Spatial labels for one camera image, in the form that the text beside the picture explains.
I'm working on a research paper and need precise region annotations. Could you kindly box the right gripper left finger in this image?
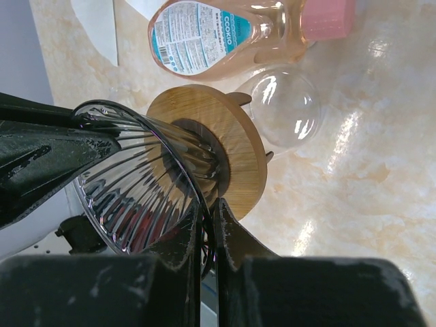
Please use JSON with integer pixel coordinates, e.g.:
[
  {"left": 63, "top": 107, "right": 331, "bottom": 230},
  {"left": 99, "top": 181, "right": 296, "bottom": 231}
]
[{"left": 137, "top": 204, "right": 201, "bottom": 326}]

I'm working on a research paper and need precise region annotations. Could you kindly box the clear glass carafe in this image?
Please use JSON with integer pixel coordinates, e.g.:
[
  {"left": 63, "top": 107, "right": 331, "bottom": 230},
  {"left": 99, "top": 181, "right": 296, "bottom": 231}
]
[{"left": 237, "top": 65, "right": 324, "bottom": 157}]

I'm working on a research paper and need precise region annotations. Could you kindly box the white flat coffee filter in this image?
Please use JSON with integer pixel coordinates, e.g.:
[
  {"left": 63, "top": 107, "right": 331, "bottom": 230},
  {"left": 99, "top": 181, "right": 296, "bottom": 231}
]
[{"left": 70, "top": 0, "right": 119, "bottom": 67}]

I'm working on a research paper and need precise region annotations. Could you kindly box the clear ribbed glass dripper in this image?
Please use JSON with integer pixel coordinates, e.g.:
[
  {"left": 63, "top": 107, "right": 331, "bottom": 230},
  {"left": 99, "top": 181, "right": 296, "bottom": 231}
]
[{"left": 72, "top": 100, "right": 220, "bottom": 254}]

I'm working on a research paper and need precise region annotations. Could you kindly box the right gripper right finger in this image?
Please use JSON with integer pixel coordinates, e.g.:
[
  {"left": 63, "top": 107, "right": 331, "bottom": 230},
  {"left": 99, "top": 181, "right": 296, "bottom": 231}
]
[{"left": 213, "top": 198, "right": 283, "bottom": 326}]

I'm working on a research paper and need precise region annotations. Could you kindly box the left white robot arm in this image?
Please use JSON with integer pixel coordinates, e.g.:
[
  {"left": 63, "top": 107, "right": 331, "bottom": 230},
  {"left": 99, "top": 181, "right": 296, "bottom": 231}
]
[{"left": 1, "top": 93, "right": 121, "bottom": 259}]

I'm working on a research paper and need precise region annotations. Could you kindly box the light wooden dripper ring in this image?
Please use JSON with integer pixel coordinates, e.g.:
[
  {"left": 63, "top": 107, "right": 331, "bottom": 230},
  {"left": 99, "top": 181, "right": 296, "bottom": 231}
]
[{"left": 145, "top": 84, "right": 266, "bottom": 222}]

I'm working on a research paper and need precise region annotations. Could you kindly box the pink liquid bottle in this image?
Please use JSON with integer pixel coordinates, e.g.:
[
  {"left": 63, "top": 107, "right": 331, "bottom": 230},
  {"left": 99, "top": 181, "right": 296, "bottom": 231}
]
[{"left": 148, "top": 0, "right": 356, "bottom": 81}]

